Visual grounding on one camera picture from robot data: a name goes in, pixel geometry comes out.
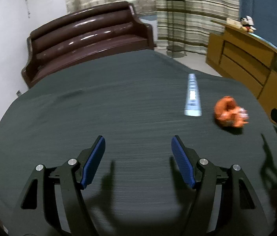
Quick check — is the dark brown leather sofa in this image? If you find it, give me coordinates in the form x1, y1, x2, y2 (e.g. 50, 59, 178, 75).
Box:
21, 1, 156, 88

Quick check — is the light blue toothpaste tube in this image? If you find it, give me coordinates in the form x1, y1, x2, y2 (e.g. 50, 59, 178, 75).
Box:
184, 74, 202, 117

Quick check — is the dark grey table cloth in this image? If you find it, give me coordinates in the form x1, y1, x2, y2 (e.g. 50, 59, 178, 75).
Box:
0, 50, 277, 235

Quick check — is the wooden TV cabinet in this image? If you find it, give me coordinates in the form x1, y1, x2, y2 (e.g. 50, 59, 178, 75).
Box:
206, 23, 277, 114

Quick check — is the striped beige curtain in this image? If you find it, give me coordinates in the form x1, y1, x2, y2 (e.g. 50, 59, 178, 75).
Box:
156, 0, 239, 54

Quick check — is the beige tissue box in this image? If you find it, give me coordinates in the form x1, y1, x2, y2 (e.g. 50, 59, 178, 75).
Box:
226, 18, 242, 28

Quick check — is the small orange crumpled bag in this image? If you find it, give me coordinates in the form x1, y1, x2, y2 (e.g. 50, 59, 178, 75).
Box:
214, 96, 249, 128

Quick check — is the Mickey Mouse plush toy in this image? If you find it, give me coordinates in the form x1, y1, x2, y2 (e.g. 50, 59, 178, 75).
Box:
240, 16, 256, 33

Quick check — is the black metal plant stand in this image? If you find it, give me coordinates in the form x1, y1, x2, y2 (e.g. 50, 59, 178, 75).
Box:
165, 0, 187, 58

